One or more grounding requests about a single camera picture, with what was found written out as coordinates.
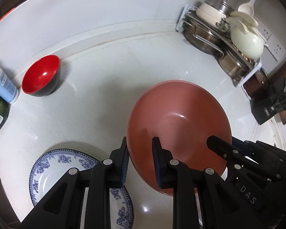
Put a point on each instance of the steel pot upper left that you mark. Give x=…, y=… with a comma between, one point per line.
x=202, y=38

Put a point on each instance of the pink bowl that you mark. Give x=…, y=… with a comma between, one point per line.
x=182, y=115

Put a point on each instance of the red black bowl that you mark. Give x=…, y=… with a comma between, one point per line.
x=42, y=77

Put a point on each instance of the white rice spoon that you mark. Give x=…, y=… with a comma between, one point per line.
x=247, y=8

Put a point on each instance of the black knife block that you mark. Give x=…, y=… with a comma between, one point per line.
x=265, y=107

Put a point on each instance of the wall power sockets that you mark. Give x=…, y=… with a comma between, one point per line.
x=274, y=46

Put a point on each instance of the blue floral plate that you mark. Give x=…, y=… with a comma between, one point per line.
x=51, y=166

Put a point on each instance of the cream pot with steel lid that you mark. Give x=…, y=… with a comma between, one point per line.
x=215, y=12

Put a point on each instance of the steel pot lower right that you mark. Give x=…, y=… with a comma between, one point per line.
x=232, y=64

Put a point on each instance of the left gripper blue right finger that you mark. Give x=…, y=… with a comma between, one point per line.
x=167, y=174

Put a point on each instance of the blue pump bottle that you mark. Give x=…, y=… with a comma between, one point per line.
x=8, y=91

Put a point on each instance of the glass jar of chili sauce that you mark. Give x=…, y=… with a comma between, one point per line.
x=257, y=83

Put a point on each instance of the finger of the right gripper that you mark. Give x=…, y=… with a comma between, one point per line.
x=248, y=147
x=229, y=153

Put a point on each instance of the white pot rack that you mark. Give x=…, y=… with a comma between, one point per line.
x=189, y=13

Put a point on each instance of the cream ceramic teapot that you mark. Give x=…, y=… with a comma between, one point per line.
x=245, y=36

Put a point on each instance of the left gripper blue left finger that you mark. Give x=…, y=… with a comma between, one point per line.
x=116, y=172

